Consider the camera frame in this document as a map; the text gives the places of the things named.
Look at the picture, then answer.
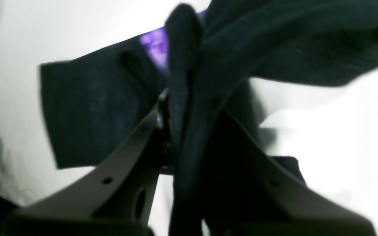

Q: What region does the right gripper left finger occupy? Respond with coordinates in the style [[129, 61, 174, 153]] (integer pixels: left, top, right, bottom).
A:
[[2, 93, 170, 236]]

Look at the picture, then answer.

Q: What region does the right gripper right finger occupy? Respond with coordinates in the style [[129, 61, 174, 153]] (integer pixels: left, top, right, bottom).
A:
[[205, 113, 376, 236]]

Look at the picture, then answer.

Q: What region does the black T-shirt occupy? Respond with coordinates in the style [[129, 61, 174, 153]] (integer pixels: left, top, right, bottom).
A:
[[40, 0, 378, 236]]

